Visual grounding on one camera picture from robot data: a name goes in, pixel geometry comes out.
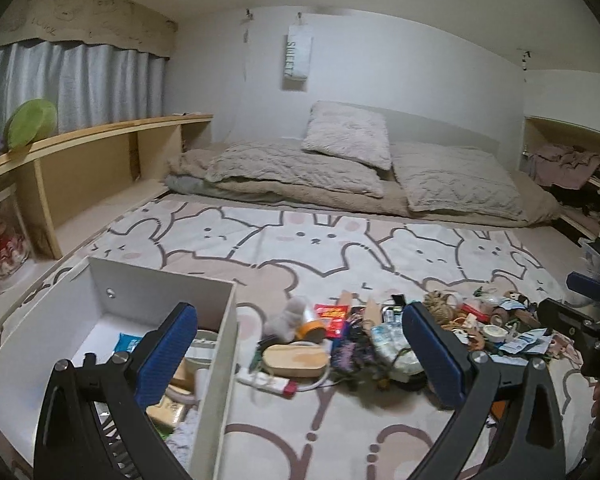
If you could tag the beige quilted pillow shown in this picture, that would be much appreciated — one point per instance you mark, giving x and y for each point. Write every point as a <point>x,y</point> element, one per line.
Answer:
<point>438,178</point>

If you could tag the blue foil sachet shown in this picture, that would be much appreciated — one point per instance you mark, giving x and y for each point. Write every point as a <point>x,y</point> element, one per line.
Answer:
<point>127,343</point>

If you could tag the red card packet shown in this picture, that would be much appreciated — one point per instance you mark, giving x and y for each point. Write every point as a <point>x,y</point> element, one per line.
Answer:
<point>334,318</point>

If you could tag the pile of clothes in closet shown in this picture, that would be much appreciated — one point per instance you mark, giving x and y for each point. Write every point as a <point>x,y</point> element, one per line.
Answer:
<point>570,173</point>

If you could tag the white plush toy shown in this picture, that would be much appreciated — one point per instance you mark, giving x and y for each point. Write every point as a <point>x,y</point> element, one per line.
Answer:
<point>284,324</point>

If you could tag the red dress doll in case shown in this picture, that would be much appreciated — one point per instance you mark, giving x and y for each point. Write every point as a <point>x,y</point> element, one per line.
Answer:
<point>16,253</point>

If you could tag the oval wooden box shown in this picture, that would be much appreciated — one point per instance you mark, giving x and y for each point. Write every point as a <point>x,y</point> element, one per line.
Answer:
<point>295,360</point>

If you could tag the fluffy cream pillow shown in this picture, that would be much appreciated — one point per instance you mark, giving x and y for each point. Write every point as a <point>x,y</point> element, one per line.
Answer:
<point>348,132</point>

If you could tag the white storage box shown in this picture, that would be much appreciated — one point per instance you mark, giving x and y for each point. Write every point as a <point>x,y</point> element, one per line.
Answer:
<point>86,311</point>

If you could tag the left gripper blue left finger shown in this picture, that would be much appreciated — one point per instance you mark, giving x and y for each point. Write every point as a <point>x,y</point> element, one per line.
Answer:
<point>129,385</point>

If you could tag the floral fabric pouch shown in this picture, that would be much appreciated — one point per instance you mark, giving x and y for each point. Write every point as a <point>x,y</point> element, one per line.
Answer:
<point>395,352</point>

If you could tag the red clothespin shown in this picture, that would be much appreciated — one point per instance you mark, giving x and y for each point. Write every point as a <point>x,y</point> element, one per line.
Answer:
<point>290,389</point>

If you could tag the grey blue curtain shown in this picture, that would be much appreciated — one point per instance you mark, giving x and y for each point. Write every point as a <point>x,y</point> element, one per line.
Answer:
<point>89,85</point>

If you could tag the jute twine ball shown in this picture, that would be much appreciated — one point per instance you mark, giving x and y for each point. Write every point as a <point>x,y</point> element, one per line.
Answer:
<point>441,306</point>

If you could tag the beige folded quilt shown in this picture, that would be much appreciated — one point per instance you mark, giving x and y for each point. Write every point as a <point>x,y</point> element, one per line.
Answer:
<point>280,168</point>

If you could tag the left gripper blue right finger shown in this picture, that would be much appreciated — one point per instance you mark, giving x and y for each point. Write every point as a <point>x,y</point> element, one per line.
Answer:
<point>466,382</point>

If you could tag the green plush toy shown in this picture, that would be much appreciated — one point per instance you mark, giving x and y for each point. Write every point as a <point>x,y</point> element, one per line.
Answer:
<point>34,120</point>

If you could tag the wooden bedside shelf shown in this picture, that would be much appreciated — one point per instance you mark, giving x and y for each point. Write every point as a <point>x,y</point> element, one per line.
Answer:
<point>71,186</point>

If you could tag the bunny print blanket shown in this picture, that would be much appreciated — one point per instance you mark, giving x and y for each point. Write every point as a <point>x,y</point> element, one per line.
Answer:
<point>340,425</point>

